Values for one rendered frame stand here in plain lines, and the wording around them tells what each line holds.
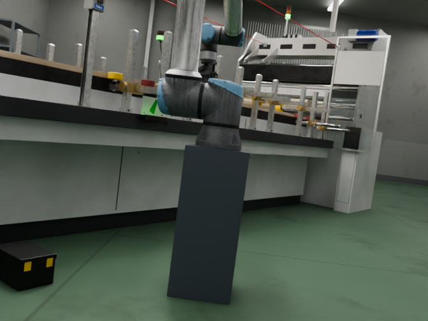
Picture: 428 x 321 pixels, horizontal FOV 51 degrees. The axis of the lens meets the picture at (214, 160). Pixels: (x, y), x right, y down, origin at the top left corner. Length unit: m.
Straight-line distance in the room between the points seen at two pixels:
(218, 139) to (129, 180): 1.11
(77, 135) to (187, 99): 0.67
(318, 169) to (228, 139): 3.22
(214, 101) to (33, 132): 0.82
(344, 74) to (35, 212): 3.33
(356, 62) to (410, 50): 6.21
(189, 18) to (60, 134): 0.81
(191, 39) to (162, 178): 1.34
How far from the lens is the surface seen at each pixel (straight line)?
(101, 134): 2.31
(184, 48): 1.81
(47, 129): 2.14
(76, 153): 2.48
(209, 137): 1.76
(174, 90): 1.80
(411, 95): 10.81
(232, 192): 1.73
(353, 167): 4.64
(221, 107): 1.76
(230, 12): 2.13
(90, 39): 2.24
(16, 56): 2.28
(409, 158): 10.79
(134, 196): 2.81
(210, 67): 2.40
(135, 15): 10.46
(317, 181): 4.93
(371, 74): 4.65
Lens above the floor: 0.68
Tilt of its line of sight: 4 degrees down
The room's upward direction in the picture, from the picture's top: 7 degrees clockwise
